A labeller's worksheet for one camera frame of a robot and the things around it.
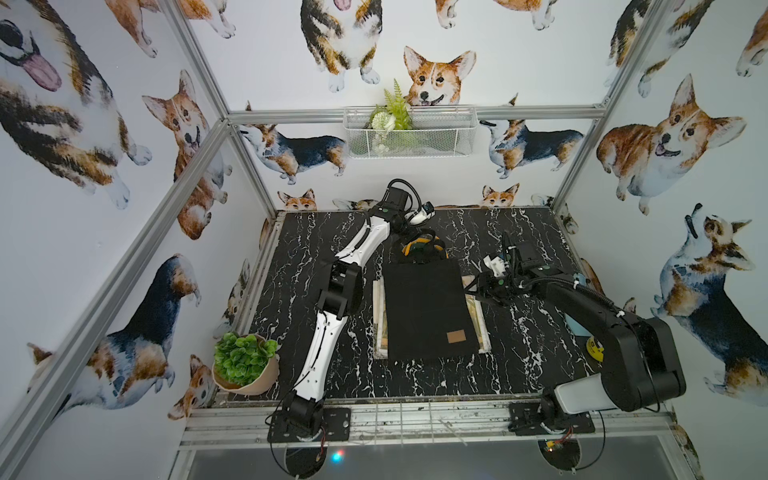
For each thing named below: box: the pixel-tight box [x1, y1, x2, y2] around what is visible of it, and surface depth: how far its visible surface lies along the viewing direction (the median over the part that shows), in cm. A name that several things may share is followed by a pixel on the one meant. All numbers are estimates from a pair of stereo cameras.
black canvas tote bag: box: [383, 230, 479, 359], surface depth 92 cm
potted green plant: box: [212, 332, 279, 396], surface depth 72 cm
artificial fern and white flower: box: [370, 78, 413, 155], surface depth 85 cm
